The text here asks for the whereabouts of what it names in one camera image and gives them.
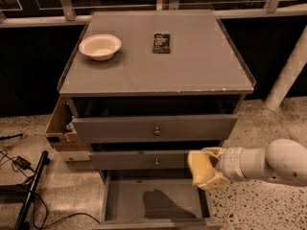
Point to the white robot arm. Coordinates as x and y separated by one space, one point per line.
282 161

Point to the black pole on floor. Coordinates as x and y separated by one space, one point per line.
21 223

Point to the white paper bowl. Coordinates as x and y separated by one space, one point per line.
100 46

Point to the grey middle drawer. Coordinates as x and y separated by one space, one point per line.
139 160

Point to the grey drawer cabinet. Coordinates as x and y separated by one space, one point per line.
202 75

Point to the grey drawer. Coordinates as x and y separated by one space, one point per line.
155 200
134 129
139 160

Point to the black snack packet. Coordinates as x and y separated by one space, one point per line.
161 44

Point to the metal window railing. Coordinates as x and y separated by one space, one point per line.
27 12

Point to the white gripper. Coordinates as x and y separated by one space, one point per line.
230 163

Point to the black power adapter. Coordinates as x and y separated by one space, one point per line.
22 163

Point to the grey bottom drawer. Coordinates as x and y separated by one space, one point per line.
155 200

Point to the grey top drawer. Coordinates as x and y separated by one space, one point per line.
134 129

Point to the wooden side box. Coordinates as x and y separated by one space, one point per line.
63 137

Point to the yellow sponge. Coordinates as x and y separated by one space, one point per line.
200 166

